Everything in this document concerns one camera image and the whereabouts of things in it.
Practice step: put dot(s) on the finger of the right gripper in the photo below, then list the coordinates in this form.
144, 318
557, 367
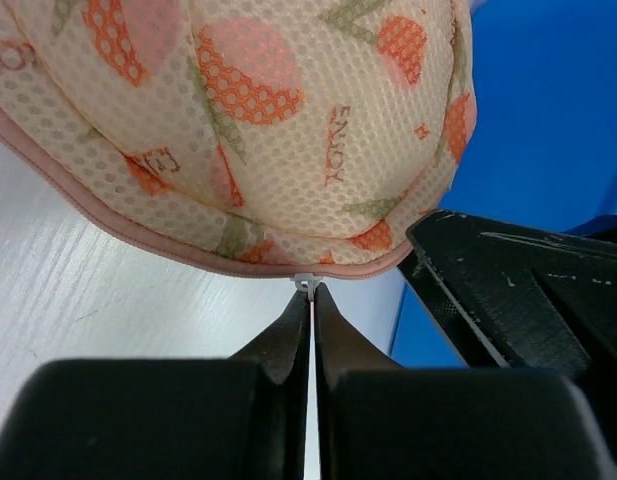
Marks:
482, 292

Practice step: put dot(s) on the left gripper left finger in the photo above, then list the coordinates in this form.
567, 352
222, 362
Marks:
242, 417

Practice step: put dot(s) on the floral mesh laundry bag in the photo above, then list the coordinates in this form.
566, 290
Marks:
248, 138

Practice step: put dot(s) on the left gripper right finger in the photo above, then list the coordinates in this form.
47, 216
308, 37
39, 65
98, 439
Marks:
379, 420

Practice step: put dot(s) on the white zipper pull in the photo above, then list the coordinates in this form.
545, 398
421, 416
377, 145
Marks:
307, 283

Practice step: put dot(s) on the blue plastic bin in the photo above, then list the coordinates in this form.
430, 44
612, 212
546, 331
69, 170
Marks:
544, 150

